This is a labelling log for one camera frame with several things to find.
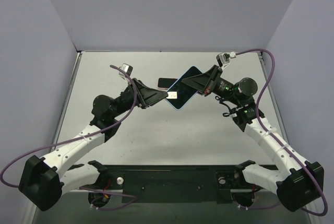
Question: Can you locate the blue phone case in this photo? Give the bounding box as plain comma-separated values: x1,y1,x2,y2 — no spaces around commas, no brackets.
165,65,204,111

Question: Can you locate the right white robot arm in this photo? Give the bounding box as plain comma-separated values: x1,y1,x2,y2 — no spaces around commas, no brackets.
182,65,324,211

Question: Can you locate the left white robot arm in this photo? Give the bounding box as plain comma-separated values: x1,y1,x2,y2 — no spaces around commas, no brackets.
18,78,168,211

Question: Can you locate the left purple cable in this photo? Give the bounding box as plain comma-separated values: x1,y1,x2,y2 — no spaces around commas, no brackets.
0,64,138,211

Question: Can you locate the purple cable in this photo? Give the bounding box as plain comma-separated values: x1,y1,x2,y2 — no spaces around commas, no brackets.
233,48,328,217
0,64,138,211

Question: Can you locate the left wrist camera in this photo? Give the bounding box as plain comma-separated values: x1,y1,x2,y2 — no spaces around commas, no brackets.
118,63,133,81

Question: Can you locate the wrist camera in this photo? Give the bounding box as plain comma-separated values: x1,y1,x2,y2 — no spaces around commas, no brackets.
118,63,133,81
216,52,236,70

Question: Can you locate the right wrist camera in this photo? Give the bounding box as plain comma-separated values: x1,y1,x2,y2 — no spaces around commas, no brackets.
216,52,236,70

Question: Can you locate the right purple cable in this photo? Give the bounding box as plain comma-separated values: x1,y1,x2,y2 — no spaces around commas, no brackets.
233,48,328,217

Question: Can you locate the aluminium frame rail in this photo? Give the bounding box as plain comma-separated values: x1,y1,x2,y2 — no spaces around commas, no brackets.
32,51,81,193

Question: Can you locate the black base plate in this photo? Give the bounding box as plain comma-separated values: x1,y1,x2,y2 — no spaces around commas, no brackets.
84,164,262,207

